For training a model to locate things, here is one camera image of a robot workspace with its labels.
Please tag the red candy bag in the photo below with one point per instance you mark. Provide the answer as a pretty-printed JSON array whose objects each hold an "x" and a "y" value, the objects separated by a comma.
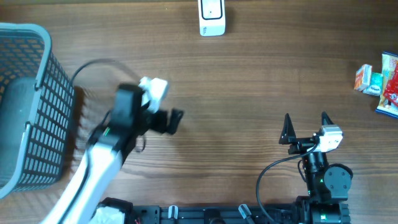
[{"x": 390, "y": 91}]

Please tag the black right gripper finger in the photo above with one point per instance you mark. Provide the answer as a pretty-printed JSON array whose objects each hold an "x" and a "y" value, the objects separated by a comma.
[
  {"x": 325, "y": 119},
  {"x": 287, "y": 135}
]

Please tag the white barcode scanner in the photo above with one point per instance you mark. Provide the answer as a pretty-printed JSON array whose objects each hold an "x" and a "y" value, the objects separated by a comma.
[{"x": 212, "y": 17}]

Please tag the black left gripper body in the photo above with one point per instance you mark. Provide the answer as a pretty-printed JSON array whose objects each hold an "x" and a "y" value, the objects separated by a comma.
[{"x": 159, "y": 119}]

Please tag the grey plastic mesh basket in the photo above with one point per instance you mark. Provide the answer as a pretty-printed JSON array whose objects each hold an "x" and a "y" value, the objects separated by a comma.
[{"x": 37, "y": 101}]

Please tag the orange tissue pack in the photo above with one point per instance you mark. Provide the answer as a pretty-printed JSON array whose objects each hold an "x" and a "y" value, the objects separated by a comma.
[{"x": 363, "y": 77}]

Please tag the teal tissue pack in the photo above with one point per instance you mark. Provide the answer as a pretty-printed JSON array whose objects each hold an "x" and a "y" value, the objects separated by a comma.
[{"x": 375, "y": 86}]

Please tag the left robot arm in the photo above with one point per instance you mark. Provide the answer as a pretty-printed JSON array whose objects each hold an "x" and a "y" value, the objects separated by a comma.
[{"x": 136, "y": 110}]

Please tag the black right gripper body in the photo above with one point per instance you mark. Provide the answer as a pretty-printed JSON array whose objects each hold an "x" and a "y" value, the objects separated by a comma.
[{"x": 301, "y": 145}]

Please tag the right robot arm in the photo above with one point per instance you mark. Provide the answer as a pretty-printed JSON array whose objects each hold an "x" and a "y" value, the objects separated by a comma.
[{"x": 327, "y": 184}]

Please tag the yellow snack bag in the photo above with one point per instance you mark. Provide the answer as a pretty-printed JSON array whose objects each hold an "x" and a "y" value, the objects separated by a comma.
[{"x": 389, "y": 63}]

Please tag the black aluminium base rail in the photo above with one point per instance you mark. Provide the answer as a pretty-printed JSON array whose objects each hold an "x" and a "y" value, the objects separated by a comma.
[{"x": 277, "y": 213}]

